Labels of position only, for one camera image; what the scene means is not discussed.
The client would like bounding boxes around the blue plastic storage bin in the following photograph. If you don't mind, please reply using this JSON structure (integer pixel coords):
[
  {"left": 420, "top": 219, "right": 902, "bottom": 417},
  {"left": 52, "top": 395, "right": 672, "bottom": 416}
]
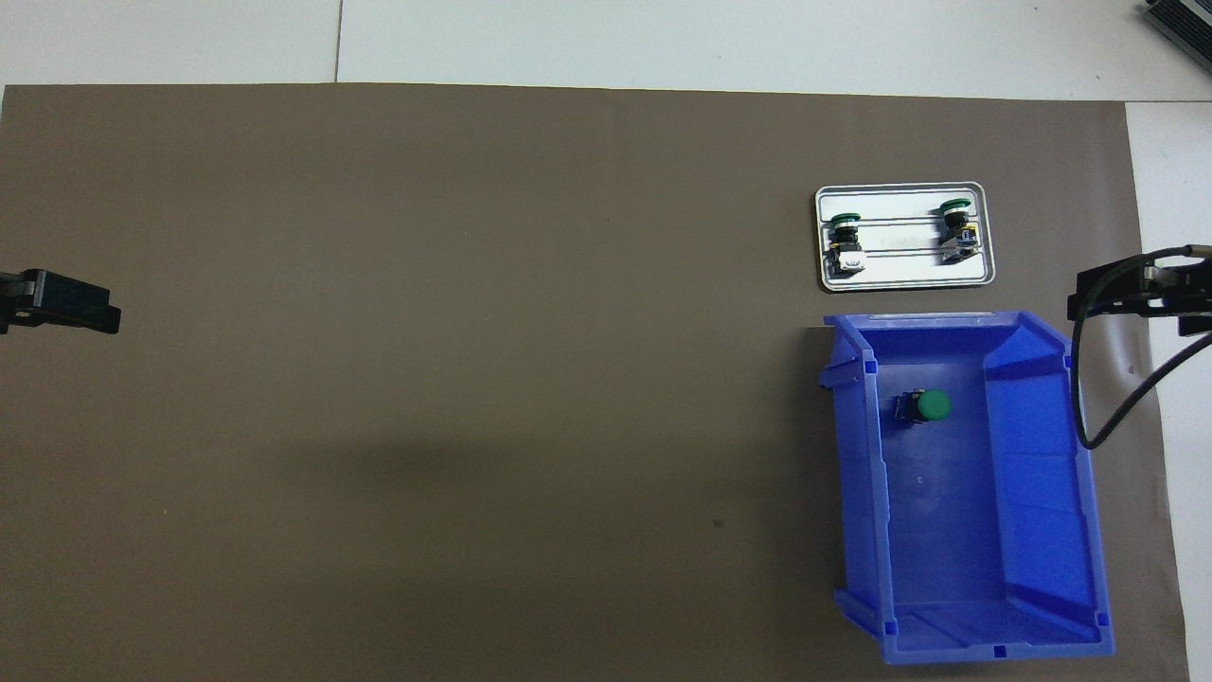
[{"left": 817, "top": 311, "right": 1116, "bottom": 664}]

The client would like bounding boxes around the green mushroom push button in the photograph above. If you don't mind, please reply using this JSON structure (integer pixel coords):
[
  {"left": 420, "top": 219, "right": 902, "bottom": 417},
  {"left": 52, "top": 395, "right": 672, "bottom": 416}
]
[
  {"left": 937, "top": 199, "right": 978, "bottom": 264},
  {"left": 893, "top": 388, "right": 953, "bottom": 429},
  {"left": 824, "top": 214, "right": 868, "bottom": 278}
]

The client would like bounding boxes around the grey ribbed device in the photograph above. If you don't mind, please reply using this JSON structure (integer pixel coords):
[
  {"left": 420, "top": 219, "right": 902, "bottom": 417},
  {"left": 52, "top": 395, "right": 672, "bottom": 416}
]
[{"left": 1141, "top": 0, "right": 1212, "bottom": 50}]

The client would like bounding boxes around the brown table mat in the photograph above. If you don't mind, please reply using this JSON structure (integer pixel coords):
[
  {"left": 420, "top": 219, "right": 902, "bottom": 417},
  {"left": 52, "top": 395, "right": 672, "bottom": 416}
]
[{"left": 0, "top": 83, "right": 1189, "bottom": 682}]

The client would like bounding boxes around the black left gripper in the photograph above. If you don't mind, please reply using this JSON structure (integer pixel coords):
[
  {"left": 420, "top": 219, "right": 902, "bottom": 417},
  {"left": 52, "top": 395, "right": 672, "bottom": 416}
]
[{"left": 0, "top": 270, "right": 122, "bottom": 334}]

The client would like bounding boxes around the grey metal tray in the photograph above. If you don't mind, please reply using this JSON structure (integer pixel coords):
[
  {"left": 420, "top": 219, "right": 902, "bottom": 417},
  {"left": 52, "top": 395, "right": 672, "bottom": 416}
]
[{"left": 814, "top": 182, "right": 997, "bottom": 292}]

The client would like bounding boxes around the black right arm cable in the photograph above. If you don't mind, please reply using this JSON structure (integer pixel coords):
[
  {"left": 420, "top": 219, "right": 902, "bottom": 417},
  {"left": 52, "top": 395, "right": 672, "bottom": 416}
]
[{"left": 1070, "top": 244, "right": 1212, "bottom": 451}]

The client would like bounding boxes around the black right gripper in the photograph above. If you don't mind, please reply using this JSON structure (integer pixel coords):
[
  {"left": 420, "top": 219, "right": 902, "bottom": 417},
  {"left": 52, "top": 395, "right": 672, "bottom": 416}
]
[{"left": 1068, "top": 258, "right": 1212, "bottom": 337}]

